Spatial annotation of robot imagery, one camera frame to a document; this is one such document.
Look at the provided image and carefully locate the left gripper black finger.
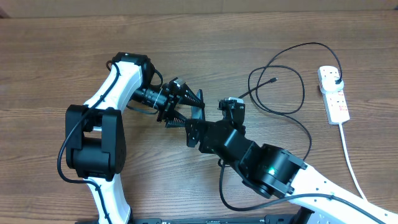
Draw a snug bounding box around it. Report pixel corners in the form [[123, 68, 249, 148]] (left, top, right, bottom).
[[164, 109, 187, 128], [178, 84, 199, 106]]

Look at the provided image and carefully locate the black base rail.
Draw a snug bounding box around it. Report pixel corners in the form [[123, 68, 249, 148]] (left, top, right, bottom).
[[127, 212, 311, 224]]

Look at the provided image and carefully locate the white power strip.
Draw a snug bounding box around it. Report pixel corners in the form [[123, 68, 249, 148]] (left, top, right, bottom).
[[317, 65, 350, 125]]

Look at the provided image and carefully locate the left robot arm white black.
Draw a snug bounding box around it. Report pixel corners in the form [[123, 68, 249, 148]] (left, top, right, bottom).
[[58, 52, 205, 223]]

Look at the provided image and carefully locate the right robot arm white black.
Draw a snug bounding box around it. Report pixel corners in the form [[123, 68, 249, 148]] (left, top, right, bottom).
[[185, 104, 397, 223]]

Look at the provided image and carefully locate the white charger plug adapter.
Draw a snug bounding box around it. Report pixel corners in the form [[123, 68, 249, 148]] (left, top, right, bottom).
[[320, 77, 345, 94]]

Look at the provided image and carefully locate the blue smartphone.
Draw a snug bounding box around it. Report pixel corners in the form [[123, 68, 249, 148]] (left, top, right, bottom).
[[191, 89, 205, 120]]

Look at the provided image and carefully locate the white power strip cord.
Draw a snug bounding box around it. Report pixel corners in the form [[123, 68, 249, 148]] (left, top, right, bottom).
[[338, 123, 369, 202]]

